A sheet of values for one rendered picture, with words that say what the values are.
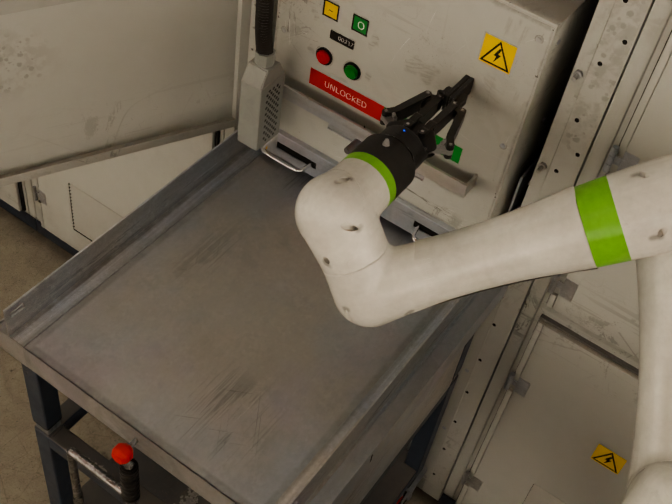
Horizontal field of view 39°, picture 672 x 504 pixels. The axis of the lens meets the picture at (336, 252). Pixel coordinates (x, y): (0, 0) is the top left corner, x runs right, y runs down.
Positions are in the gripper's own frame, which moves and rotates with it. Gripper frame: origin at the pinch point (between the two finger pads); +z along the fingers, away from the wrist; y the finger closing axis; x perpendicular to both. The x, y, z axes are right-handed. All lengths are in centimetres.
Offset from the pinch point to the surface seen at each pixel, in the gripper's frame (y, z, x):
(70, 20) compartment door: -64, -20, -7
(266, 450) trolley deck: 4, -51, -38
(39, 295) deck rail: -42, -53, -34
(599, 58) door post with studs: 17.3, 7.5, 11.7
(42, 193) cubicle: -112, 6, -101
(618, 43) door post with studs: 19.1, 7.5, 15.3
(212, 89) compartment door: -52, 4, -30
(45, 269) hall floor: -107, -1, -123
